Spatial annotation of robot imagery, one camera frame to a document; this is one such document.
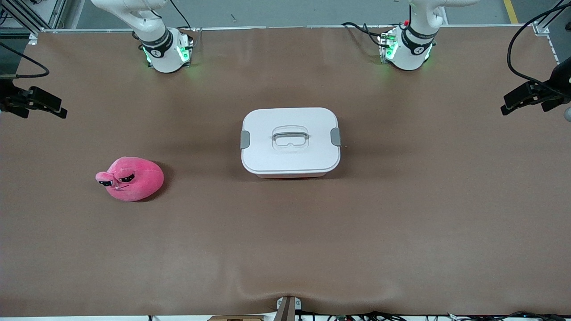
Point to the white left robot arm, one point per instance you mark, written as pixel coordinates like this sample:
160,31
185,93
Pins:
410,55

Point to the aluminium table edge rail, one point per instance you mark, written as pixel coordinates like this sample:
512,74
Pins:
267,27

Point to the white box lid grey latches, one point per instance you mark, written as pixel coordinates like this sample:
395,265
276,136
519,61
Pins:
290,160

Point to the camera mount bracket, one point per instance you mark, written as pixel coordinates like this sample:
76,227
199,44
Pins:
287,310

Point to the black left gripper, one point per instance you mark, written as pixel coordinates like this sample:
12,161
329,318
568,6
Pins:
554,84

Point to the aluminium frame profile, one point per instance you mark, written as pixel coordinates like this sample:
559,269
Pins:
58,13
541,29

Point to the pink plush toy with eyes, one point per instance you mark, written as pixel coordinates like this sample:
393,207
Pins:
138,178

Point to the pink plastic storage box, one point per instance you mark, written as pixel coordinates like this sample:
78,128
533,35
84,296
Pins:
290,176

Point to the brown table mat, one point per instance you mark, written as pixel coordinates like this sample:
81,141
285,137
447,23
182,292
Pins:
285,245

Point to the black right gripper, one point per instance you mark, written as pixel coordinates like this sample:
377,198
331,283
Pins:
8,99

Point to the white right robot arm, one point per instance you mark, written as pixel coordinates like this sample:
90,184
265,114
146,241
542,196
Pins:
160,55

